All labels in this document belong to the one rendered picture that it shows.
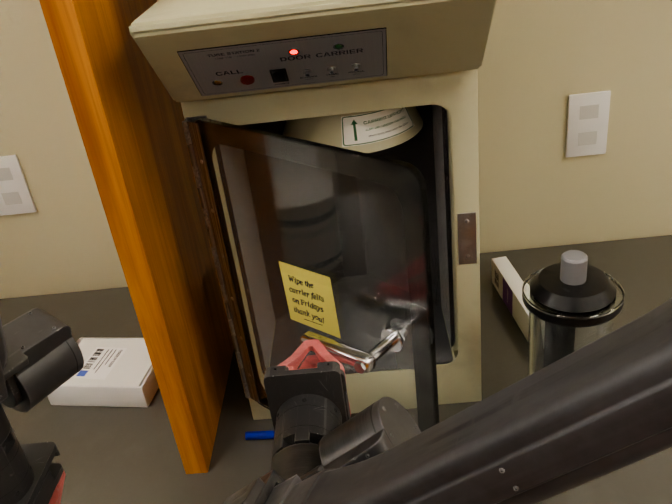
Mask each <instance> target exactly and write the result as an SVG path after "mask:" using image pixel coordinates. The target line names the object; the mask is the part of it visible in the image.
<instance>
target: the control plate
mask: <svg viewBox="0 0 672 504"><path fill-rule="evenodd" d="M337 43H341V44H343V45H344V48H343V49H341V50H335V49H333V45H335V44H337ZM293 48H295V49H298V50H299V53H298V54H297V55H290V54H289V53H288V51H289V50H290V49H293ZM177 53H178V55H179V57H180V58H181V60H182V62H183V64H184V66H185V67H186V69H187V71H188V73H189V74H190V76H191V78H192V80H193V82H194V83H195V85H196V87H197V89H198V90H199V92H200V94H201V96H210V95H219V94H228V93H237V92H246V91H255V90H264V89H273V88H282V87H291V86H300V85H309V84H318V83H327V82H336V81H345V80H354V79H363V78H372V77H381V76H387V35H386V27H384V28H376V29H367V30H358V31H350V32H341V33H332V34H324V35H315V36H306V37H298V38H289V39H280V40H272V41H263V42H254V43H246V44H237V45H228V46H220V47H211V48H202V49H194V50H185V51H177ZM355 63H357V64H360V68H358V71H354V68H352V66H351V65H352V64H355ZM330 66H334V67H336V70H335V71H334V73H333V74H330V71H327V67H330ZM283 68H285V69H286V72H287V75H288V78H289V81H286V82H277V83H273V80H272V77H271V74H270V71H269V70H275V69H283ZM305 69H311V71H312V73H310V76H305V74H303V70H305ZM245 75H250V76H253V77H254V79H255V81H254V83H253V84H250V85H245V84H242V83H241V82H240V78H241V77H242V76H245ZM214 80H221V81H223V84H222V85H214V84H213V83H212V82H213V81H214Z"/></svg>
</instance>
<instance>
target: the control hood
mask: <svg viewBox="0 0 672 504"><path fill-rule="evenodd" d="M496 1H497V0H158V1H157V2H156V3H155V4H154V5H152V6H151V7H150V8H149V9H148V10H146V11H145V12H144V13H143V14H142V15H140V16H139V17H138V18H137V19H136V20H134V21H133V22H132V23H131V26H129V27H128V28H129V31H130V35H131V36H132V38H133V39H134V41H135V42H136V44H137V45H138V47H139V48H140V50H141V51H142V53H143V54H144V56H145V58H146V59H147V61H148V62H149V64H150V65H151V67H152V68H153V70H154V71H155V73H156V74H157V76H158V77H159V79H160V80H161V82H162V83H163V85H164V87H165V88H166V90H167V91H168V93H169V94H170V96H171V97H172V99H173V100H175V101H176V102H186V101H195V100H204V99H213V98H222V97H231V96H240V95H249V94H258V93H267V92H276V91H285V90H294V89H303V88H312V87H321V86H330V85H339V84H348V83H357V82H366V81H375V80H384V79H393V78H402V77H411V76H420V75H429V74H438V73H447V72H456V71H465V70H474V69H478V68H479V67H480V66H482V61H483V57H484V53H485V48H486V44H487V40H488V35H489V31H490V27H491V22H492V18H493V14H494V9H495V5H496ZM384 27H386V35H387V76H381V77H372V78H363V79H354V80H345V81H336V82H327V83H318V84H309V85H300V86H291V87H282V88H273V89H264V90H255V91H246V92H237V93H228V94H219V95H210V96H201V94H200V92H199V90H198V89H197V87H196V85H195V83H194V82H193V80H192V78H191V76H190V74H189V73H188V71H187V69H186V67H185V66H184V64H183V62H182V60H181V58H180V57H179V55H178V53H177V51H185V50H194V49H202V48H211V47H220V46H228V45H237V44H246V43H254V42H263V41H272V40H280V39H289V38H298V37H306V36H315V35H324V34H332V33H341V32H350V31H358V30H367V29H376V28H384Z"/></svg>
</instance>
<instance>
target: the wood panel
mask: <svg viewBox="0 0 672 504"><path fill-rule="evenodd" d="M39 2H40V5H41V8H42V11H43V15H44V18H45V21H46V24H47V27H48V31H49V34H50V37H51V40H52V44H53V47H54V50H55V53H56V56H57V60H58V63H59V66H60V69H61V73H62V76H63V79H64V82H65V86H66V89H67V92H68V95H69V98H70V102H71V105H72V108H73V111H74V115H75V118H76V121H77V124H78V127H79V131H80V134H81V137H82V140H83V144H84V147H85V150H86V153H87V157H88V160H89V163H90V166H91V169H92V173H93V176H94V179H95V182H96V186H97V189H98V192H99V195H100V198H101V202H102V205H103V208H104V211H105V215H106V218H107V221H108V224H109V228H110V231H111V234H112V237H113V240H114V244H115V247H116V250H117V253H118V257H119V260H120V263H121V266H122V269H123V273H124V276H125V279H126V282H127V286H128V289H129V292H130V295H131V298H132V302H133V305H134V308H135V311H136V315H137V318H138V321H139V324H140V328H141V331H142V334H143V337H144V340H145V344H146V347H147V350H148V353H149V357H150V360H151V363H152V366H153V369H154V373H155V376H156V379H157V382H158V386H159V389H160V392H161V395H162V399H163V402H164V405H165V408H166V411H167V415H168V418H169V421H170V424H171V428H172V431H173V434H174V437H175V440H176V444H177V447H178V450H179V453H180V457H181V460H182V463H183V466H184V469H185V473H186V474H195V473H207V472H208V470H209V466H210V461H211V456H212V451H213V446H214V442H215V437H216V432H217V427H218V423H219V418H220V413H221V408H222V403H223V399H224V394H225V389H226V384H227V380H228V375H229V370H230V365H231V361H232V356H233V351H234V345H233V341H232V337H231V332H230V328H229V324H228V319H227V315H226V311H225V306H224V302H223V298H222V294H221V289H220V285H219V281H218V276H217V272H216V268H215V264H214V259H213V255H212V251H211V246H210V242H209V238H208V233H207V229H206V225H205V221H204V216H203V212H202V207H201V203H200V199H199V194H198V190H197V186H196V182H195V178H194V173H193V169H192V164H191V160H190V156H189V151H188V147H187V143H186V139H185V134H184V130H183V126H182V121H184V115H183V111H182V107H181V102H176V101H175V100H173V99H172V97H171V96H170V94H169V93H168V91H167V90H166V88H165V87H164V85H163V83H162V82H161V80H160V79H159V77H158V76H157V74H156V73H155V71H154V70H153V68H152V67H151V65H150V64H149V62H148V61H147V59H146V58H145V56H144V54H143V53H142V51H141V50H140V48H139V47H138V45H137V44H136V42H135V41H134V39H133V38H132V36H131V35H130V31H129V28H128V27H129V26H131V23H132V22H133V21H134V20H136V19H137V18H138V17H139V16H140V15H142V14H143V13H144V12H145V11H146V10H148V9H149V8H150V7H151V6H152V5H154V4H155V3H156V2H157V0H39Z"/></svg>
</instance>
